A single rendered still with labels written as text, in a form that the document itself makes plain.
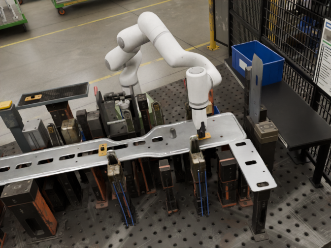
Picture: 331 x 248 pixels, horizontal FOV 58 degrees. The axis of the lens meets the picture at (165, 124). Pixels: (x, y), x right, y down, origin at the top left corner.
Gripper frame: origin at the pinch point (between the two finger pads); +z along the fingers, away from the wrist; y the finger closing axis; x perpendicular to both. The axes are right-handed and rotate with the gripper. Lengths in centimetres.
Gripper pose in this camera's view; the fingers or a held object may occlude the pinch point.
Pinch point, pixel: (201, 132)
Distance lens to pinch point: 137.6
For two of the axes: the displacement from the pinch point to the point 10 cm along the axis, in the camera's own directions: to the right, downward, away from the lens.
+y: 1.4, 5.8, -8.0
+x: 9.8, -1.9, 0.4
